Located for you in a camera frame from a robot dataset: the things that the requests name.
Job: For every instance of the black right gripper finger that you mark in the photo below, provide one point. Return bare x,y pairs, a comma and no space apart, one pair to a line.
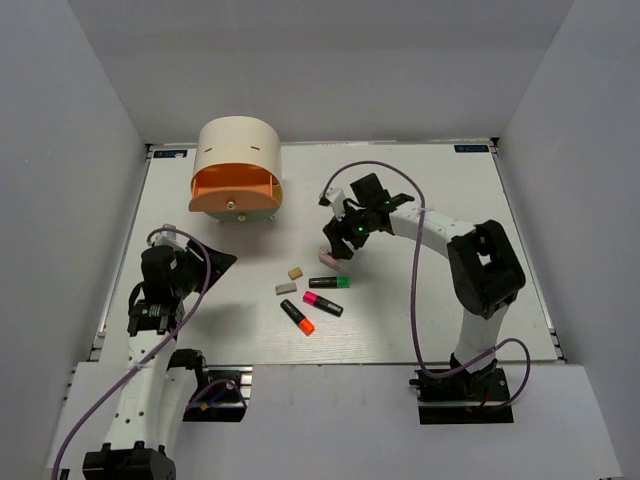
351,242
339,250

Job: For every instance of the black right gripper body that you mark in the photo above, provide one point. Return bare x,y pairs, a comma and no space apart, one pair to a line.
356,221

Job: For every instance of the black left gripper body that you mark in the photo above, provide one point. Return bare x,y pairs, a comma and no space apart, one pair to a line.
193,272

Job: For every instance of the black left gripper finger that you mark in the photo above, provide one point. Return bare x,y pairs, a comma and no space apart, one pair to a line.
219,266
203,251

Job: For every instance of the tan small eraser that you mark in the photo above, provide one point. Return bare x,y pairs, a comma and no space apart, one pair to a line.
295,273

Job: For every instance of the grey white eraser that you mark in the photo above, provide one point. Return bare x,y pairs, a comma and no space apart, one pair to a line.
285,288

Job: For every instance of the orange top drawer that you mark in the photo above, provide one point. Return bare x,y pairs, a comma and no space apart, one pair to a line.
235,187

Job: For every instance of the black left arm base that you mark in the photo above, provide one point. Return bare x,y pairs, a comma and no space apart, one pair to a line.
222,396

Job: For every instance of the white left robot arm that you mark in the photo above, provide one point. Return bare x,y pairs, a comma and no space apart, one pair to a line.
164,379

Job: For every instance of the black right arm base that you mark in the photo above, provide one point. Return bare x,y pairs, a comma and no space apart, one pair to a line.
465,400

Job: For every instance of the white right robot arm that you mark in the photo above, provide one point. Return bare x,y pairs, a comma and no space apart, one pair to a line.
486,273

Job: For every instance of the green cap black highlighter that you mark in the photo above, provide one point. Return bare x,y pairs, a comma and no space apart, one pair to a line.
329,282

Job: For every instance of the pale green bottom drawer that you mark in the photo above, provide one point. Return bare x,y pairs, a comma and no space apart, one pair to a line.
245,216

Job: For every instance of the pink cap black highlighter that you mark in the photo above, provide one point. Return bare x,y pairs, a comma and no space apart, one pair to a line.
322,304

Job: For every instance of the orange cap black highlighter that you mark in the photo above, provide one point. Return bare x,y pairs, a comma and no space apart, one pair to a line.
301,321

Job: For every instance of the cream round drawer cabinet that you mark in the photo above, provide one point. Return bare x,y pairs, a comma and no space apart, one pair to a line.
239,139

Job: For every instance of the blue left corner sticker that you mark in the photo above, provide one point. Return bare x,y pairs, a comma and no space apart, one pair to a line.
168,154

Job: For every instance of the blue corner sticker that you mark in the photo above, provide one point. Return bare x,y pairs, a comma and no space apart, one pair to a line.
168,154
471,148

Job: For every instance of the blue right corner sticker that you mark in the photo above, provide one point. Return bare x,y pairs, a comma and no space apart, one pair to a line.
471,148

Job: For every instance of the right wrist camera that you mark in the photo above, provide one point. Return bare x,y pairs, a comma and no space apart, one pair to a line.
334,198

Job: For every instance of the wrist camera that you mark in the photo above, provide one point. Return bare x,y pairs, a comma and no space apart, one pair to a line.
165,235
334,198

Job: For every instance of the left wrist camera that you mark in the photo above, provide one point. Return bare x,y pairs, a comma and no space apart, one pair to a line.
165,235

